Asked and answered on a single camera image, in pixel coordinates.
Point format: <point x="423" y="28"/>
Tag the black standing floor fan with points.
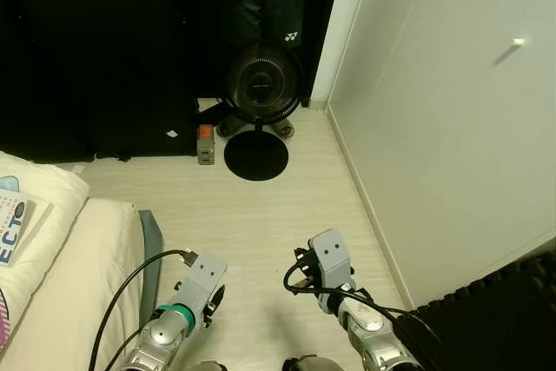
<point x="263" y="84"/>

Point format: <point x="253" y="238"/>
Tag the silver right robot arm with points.
<point x="373" y="336"/>

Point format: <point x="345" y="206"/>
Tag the person in red shirt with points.
<point x="269" y="2"/>

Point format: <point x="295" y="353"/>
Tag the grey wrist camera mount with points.
<point x="201" y="277"/>
<point x="330" y="258"/>

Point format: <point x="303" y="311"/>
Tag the small white sticker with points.
<point x="172" y="134"/>

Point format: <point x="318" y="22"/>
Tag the white wardrobe door knob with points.
<point x="519" y="41"/>

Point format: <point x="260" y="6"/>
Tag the grey right robot leg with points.
<point x="306" y="362"/>

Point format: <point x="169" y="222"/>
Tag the white book blue letters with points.
<point x="16" y="228"/>

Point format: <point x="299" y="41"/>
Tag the grey power strip red switch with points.
<point x="205" y="145"/>

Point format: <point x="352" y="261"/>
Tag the black foam puzzle mat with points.
<point x="495" y="327"/>

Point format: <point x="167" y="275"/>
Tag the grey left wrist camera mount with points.
<point x="201" y="277"/>

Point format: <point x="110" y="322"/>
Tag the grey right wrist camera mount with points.
<point x="330" y="258"/>

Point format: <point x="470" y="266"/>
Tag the white wardrobe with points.
<point x="452" y="145"/>

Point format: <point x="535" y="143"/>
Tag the low black cabinet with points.
<point x="104" y="58"/>

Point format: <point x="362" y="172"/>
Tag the beige mattress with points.
<point x="78" y="293"/>

